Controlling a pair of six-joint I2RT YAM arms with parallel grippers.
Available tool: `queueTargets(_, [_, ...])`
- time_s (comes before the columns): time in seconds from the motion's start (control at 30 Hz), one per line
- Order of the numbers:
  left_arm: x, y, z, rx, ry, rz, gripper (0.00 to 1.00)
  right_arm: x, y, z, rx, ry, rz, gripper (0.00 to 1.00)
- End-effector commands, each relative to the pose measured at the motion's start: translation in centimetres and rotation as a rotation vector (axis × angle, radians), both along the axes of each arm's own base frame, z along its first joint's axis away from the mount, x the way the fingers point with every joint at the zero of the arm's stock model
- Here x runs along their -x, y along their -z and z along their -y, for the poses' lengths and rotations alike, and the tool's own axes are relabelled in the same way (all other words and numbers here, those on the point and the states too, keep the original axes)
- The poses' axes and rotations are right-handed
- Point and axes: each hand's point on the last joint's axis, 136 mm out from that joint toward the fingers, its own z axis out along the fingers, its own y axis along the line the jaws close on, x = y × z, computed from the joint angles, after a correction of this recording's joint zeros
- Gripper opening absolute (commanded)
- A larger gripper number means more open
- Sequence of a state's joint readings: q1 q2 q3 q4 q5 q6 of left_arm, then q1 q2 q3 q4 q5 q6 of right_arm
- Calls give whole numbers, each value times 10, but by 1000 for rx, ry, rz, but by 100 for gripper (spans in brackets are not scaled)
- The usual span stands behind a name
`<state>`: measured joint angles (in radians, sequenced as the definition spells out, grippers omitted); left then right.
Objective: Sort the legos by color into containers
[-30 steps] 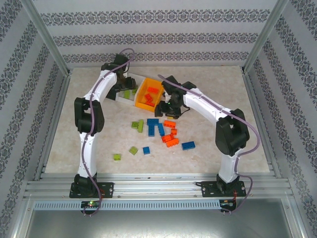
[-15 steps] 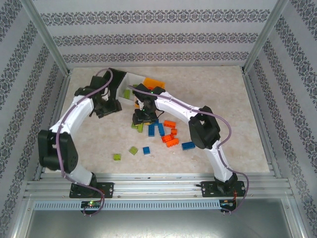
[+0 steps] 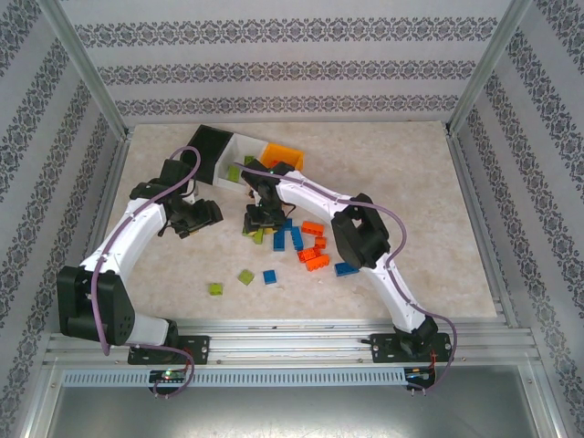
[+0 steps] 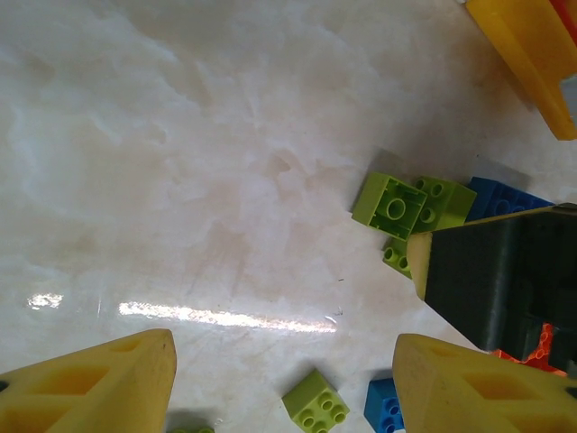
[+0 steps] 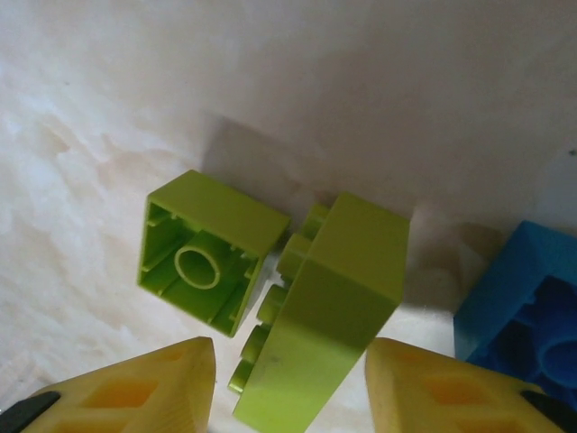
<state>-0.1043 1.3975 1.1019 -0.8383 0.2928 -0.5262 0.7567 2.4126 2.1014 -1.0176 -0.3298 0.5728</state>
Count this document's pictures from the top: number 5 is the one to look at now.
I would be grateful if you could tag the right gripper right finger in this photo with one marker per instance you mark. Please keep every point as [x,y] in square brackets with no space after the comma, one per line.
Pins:
[428,397]

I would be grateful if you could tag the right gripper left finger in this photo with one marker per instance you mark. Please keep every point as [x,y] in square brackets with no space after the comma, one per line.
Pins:
[135,397]

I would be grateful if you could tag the long green lego brick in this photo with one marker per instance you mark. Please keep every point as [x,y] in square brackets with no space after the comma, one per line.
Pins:
[342,293]

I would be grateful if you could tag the blue L-shaped lego piece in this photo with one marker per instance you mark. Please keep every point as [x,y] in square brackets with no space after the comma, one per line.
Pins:
[509,288]

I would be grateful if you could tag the green square lego brick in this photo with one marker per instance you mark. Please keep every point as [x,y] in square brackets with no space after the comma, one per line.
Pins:
[216,203]

